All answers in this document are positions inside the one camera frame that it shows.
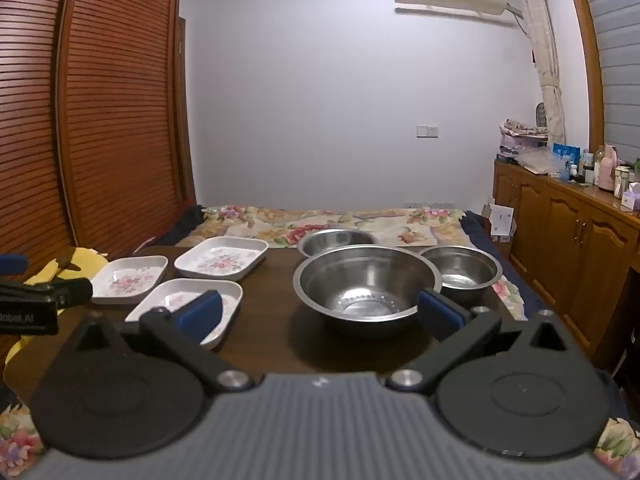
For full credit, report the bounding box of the grey window blind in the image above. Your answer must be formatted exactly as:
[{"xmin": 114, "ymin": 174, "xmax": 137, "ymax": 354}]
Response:
[{"xmin": 574, "ymin": 0, "xmax": 640, "ymax": 162}]

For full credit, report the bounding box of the pink thermos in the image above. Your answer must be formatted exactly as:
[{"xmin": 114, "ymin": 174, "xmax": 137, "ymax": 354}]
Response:
[{"xmin": 597, "ymin": 144, "xmax": 619, "ymax": 192}]

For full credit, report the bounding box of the stack of folded cloths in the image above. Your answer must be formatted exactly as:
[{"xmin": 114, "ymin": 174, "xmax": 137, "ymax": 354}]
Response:
[{"xmin": 497, "ymin": 118, "xmax": 551, "ymax": 161}]

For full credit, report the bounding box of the floral bedspread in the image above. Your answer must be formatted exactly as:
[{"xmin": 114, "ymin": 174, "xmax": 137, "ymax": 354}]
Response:
[{"xmin": 160, "ymin": 204, "xmax": 629, "ymax": 419}]

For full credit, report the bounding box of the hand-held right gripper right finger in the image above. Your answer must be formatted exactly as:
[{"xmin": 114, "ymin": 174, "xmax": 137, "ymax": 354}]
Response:
[{"xmin": 386, "ymin": 288, "xmax": 571, "ymax": 394}]

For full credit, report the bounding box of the blue printed box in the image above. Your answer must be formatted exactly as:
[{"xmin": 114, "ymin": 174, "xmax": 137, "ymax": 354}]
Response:
[{"xmin": 552, "ymin": 143, "xmax": 581, "ymax": 176}]

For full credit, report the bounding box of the large white floral plate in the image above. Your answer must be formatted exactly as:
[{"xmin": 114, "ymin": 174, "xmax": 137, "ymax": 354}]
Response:
[
  {"xmin": 173, "ymin": 236, "xmax": 270, "ymax": 282},
  {"xmin": 124, "ymin": 278, "xmax": 244, "ymax": 351}
]

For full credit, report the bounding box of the white paper box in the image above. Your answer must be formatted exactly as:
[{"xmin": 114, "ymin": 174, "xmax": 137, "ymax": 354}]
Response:
[{"xmin": 487, "ymin": 199, "xmax": 516, "ymax": 244}]

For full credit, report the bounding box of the clear plastic bag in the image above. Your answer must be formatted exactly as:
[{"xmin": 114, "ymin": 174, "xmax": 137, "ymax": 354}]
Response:
[{"xmin": 517, "ymin": 147, "xmax": 564, "ymax": 176}]

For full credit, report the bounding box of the small steel bowl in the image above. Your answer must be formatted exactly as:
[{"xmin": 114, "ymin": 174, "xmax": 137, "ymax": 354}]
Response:
[
  {"xmin": 418, "ymin": 245, "xmax": 503, "ymax": 307},
  {"xmin": 297, "ymin": 228, "xmax": 380, "ymax": 259}
]

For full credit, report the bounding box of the cluster of small bottles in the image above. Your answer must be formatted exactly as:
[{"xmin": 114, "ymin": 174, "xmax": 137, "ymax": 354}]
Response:
[{"xmin": 562, "ymin": 147, "xmax": 601, "ymax": 186}]

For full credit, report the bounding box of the floral blanket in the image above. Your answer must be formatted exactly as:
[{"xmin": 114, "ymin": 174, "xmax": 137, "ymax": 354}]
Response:
[{"xmin": 0, "ymin": 204, "xmax": 640, "ymax": 480}]

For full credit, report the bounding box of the large steel bowl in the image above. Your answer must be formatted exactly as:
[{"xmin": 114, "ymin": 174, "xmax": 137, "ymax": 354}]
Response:
[{"xmin": 292, "ymin": 244, "xmax": 442, "ymax": 337}]

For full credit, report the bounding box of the wooden window frame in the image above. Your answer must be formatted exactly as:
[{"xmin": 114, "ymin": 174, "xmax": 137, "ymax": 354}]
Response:
[{"xmin": 560, "ymin": 0, "xmax": 607, "ymax": 157}]

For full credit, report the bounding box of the wooden cabinet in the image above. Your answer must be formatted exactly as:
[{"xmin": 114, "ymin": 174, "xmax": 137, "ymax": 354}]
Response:
[{"xmin": 492, "ymin": 159, "xmax": 640, "ymax": 377}]

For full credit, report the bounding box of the white jar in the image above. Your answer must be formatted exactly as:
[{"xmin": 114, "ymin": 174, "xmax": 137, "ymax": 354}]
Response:
[{"xmin": 613, "ymin": 165, "xmax": 631, "ymax": 200}]

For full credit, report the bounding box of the wooden louvered wardrobe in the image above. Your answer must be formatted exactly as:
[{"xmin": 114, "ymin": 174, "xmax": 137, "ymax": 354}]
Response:
[{"xmin": 0, "ymin": 0, "xmax": 199, "ymax": 261}]

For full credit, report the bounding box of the small white floral plate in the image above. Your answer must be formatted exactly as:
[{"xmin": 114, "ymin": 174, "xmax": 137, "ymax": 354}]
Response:
[{"xmin": 91, "ymin": 255, "xmax": 170, "ymax": 305}]

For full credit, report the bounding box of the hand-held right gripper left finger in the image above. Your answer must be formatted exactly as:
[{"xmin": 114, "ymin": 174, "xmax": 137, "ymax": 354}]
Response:
[{"xmin": 70, "ymin": 290, "xmax": 256, "ymax": 395}]

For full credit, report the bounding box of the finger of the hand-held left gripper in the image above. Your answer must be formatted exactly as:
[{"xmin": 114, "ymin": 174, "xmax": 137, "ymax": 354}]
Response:
[
  {"xmin": 0, "ymin": 254, "xmax": 30, "ymax": 276},
  {"xmin": 0, "ymin": 278, "xmax": 95, "ymax": 309}
]

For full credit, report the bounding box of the cream patterned curtain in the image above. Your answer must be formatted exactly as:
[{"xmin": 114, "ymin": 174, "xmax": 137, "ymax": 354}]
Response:
[{"xmin": 507, "ymin": 0, "xmax": 567, "ymax": 147}]

